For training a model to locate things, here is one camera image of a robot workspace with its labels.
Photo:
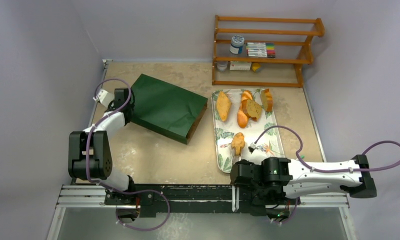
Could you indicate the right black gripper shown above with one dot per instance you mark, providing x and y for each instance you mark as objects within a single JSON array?
[{"x": 237, "y": 170}]

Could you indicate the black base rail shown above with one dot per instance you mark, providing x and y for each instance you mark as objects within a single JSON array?
[{"x": 150, "y": 199}]

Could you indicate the fake baguette bread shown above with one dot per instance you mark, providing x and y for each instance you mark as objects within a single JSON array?
[{"x": 242, "y": 118}]

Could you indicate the green paper bag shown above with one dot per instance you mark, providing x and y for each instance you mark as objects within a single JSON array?
[{"x": 167, "y": 109}]

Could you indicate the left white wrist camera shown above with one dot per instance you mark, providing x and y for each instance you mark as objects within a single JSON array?
[{"x": 103, "y": 97}]

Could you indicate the orange fake bread slice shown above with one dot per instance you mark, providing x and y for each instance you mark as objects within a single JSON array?
[{"x": 267, "y": 100}]

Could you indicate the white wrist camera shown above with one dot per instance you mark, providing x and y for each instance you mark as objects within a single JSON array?
[
  {"x": 103, "y": 97},
  {"x": 260, "y": 147}
]

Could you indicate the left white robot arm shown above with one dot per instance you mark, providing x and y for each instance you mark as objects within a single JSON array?
[{"x": 90, "y": 155}]

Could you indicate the metal tongs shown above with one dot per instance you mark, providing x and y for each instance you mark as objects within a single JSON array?
[{"x": 235, "y": 190}]

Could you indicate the coloured marker set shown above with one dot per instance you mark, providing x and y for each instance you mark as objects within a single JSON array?
[{"x": 261, "y": 50}]

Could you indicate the brown speckled bread slice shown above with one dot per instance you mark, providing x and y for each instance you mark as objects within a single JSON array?
[{"x": 251, "y": 109}]

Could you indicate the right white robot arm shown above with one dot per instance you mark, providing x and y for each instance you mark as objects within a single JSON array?
[{"x": 351, "y": 176}]

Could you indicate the white jar blue lid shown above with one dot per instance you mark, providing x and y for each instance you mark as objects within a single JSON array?
[{"x": 237, "y": 44}]

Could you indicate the leaf pattern serving tray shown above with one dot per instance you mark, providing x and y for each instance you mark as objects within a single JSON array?
[{"x": 224, "y": 131}]

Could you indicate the small grey jar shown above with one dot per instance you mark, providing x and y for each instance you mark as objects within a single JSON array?
[{"x": 222, "y": 66}]

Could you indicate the small yellow object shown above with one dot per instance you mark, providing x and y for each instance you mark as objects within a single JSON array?
[{"x": 256, "y": 67}]

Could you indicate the white small box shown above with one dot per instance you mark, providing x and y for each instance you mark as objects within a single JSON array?
[{"x": 240, "y": 66}]

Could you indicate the small oval bread roll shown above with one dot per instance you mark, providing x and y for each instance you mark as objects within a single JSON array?
[{"x": 238, "y": 143}]

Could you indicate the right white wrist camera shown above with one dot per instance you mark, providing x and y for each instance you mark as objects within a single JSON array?
[{"x": 260, "y": 147}]

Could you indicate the yellow fake bread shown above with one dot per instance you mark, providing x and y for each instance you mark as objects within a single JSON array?
[{"x": 223, "y": 105}]

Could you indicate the orange wooden shelf rack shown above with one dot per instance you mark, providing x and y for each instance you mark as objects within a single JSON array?
[{"x": 304, "y": 57}]

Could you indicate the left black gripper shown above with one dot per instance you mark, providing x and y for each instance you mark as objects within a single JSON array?
[{"x": 111, "y": 105}]

